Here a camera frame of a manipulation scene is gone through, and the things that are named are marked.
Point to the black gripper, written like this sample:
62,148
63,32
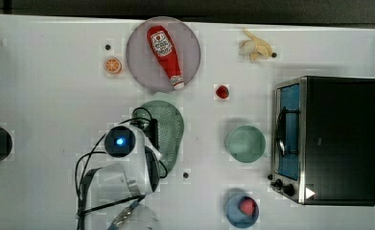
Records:
150,129

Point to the green plastic strainer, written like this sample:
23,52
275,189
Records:
162,107

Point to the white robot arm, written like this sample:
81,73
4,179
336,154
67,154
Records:
107,195

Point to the grey round plate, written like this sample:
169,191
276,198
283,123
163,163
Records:
144,66

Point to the orange slice toy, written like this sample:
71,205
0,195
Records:
113,65

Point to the red ketchup bottle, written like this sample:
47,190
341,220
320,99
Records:
164,50

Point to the red toy strawberry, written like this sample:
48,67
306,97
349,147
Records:
222,92

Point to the blue bowl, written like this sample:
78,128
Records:
235,216

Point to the pink toy in bowl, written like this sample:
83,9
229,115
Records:
247,206

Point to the peeled toy banana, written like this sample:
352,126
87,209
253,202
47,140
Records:
255,47

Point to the silver toaster oven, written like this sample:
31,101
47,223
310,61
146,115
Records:
323,141

